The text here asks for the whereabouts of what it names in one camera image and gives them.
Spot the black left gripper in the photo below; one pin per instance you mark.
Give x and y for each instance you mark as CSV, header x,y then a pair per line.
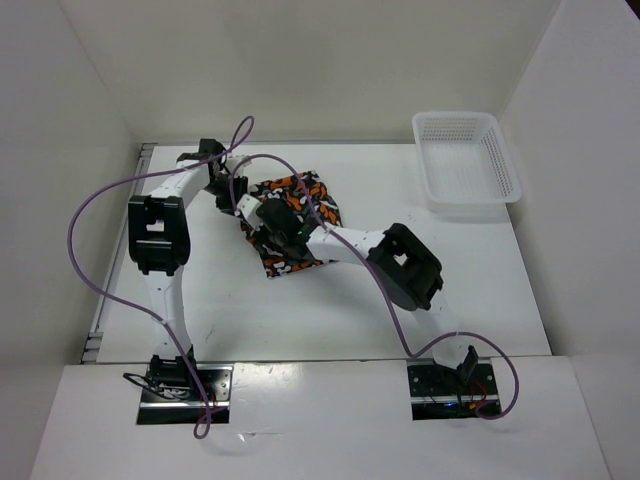
x,y
241,184

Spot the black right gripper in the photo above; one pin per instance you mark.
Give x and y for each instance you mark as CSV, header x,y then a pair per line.
x,y
264,237

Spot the orange camouflage shorts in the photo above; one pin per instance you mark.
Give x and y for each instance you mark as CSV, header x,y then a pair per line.
x,y
275,260

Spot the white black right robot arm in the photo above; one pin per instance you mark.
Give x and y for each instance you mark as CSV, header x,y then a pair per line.
x,y
410,274

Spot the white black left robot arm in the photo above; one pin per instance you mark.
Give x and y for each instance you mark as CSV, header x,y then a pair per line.
x,y
160,246

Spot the white plastic basket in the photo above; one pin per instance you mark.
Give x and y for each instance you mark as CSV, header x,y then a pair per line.
x,y
465,160

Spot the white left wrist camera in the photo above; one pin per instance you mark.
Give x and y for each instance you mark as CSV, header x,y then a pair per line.
x,y
236,163

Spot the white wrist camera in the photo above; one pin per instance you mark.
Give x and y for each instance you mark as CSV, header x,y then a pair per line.
x,y
236,163
247,211

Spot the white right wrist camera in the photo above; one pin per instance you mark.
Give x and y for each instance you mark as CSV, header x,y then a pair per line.
x,y
247,211

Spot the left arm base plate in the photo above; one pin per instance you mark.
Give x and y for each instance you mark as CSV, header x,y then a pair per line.
x,y
179,401

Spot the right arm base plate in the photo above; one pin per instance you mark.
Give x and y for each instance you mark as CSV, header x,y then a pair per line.
x,y
434,396

